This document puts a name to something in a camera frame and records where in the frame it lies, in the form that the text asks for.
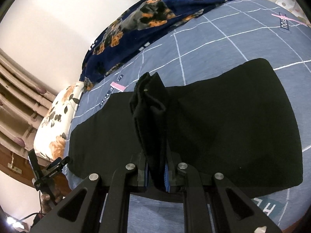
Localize navy dog print blanket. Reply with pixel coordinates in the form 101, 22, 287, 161
79, 0, 235, 90

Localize person's left hand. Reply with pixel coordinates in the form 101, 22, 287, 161
38, 174, 71, 215

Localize white floral pillow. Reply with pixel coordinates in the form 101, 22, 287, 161
33, 82, 84, 162

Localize white confetti print pillow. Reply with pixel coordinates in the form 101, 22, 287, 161
276, 0, 310, 27

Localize beige pleated curtain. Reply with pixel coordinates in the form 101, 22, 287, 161
0, 48, 60, 187

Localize black pants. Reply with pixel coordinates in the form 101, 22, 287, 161
68, 58, 303, 198

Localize blue grid bed sheet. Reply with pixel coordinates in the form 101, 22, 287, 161
71, 0, 310, 230

